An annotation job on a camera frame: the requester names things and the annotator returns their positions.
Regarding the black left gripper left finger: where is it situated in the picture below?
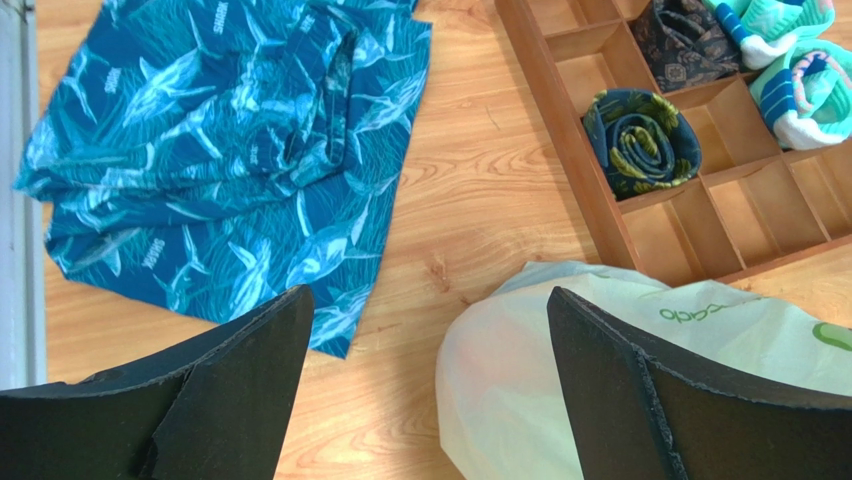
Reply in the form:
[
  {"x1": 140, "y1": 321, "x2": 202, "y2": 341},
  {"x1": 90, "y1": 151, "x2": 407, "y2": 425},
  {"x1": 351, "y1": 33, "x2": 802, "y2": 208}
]
[{"x1": 1, "y1": 286, "x2": 314, "y2": 479}]

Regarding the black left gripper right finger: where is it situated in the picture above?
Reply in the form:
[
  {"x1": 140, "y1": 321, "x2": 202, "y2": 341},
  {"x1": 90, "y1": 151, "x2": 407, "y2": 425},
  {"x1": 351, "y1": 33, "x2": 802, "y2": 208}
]
[{"x1": 547, "y1": 287, "x2": 851, "y2": 479}]

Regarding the translucent white plastic bag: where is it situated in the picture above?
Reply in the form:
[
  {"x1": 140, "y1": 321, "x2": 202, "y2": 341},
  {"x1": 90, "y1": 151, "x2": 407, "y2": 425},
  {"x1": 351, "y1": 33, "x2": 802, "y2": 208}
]
[{"x1": 435, "y1": 261, "x2": 851, "y2": 479}]

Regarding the wooden compartment tray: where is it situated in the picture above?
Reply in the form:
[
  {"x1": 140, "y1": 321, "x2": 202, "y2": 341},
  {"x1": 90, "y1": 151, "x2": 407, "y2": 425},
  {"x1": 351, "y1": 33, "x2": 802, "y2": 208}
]
[{"x1": 496, "y1": 1, "x2": 851, "y2": 285}]

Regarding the blue shark print cloth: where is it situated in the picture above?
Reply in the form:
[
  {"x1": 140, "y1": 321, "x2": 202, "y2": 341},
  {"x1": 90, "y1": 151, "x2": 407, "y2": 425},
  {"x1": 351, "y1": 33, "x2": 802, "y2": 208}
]
[{"x1": 14, "y1": 1, "x2": 432, "y2": 358}]

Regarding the dark green leaf rolled sock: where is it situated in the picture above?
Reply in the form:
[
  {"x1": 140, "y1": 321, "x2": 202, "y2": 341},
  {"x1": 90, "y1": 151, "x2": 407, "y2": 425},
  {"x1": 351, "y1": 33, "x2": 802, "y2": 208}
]
[{"x1": 582, "y1": 88, "x2": 702, "y2": 201}]

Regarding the teal white sock lower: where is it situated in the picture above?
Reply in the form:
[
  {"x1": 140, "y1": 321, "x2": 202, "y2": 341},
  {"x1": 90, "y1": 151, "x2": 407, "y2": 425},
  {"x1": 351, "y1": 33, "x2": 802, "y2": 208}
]
[{"x1": 749, "y1": 39, "x2": 851, "y2": 150}]

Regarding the teal white sock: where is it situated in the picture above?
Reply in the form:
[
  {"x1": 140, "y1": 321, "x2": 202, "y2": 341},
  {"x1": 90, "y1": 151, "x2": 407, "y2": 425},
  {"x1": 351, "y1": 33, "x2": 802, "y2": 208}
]
[
  {"x1": 705, "y1": 0, "x2": 836, "y2": 70},
  {"x1": 749, "y1": 39, "x2": 851, "y2": 150}
]

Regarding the black patterned rolled sock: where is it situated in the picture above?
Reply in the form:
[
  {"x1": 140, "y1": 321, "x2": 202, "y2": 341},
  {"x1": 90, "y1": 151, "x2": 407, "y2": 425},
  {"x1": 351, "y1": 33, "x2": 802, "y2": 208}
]
[{"x1": 631, "y1": 0, "x2": 742, "y2": 93}]

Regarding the teal white sock upper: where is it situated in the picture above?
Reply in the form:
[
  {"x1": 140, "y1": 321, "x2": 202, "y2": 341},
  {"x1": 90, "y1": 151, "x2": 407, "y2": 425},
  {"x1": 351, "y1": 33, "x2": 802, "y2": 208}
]
[{"x1": 705, "y1": 0, "x2": 836, "y2": 70}]

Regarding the grey aluminium frame post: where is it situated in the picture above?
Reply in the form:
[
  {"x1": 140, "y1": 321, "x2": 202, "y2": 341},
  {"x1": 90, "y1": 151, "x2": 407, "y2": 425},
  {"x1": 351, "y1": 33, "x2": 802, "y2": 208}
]
[{"x1": 1, "y1": 1, "x2": 47, "y2": 390}]

